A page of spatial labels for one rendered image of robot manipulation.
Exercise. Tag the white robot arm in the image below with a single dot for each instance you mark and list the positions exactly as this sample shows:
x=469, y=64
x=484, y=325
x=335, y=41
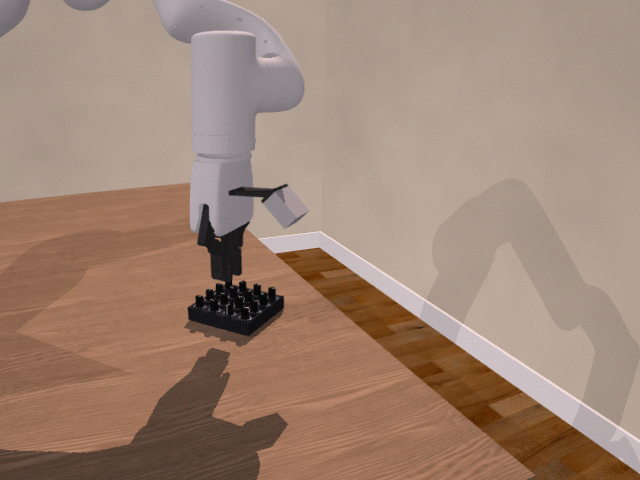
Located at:
x=230, y=81

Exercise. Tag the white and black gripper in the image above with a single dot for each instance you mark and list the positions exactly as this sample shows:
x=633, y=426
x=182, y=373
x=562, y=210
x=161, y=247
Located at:
x=211, y=181

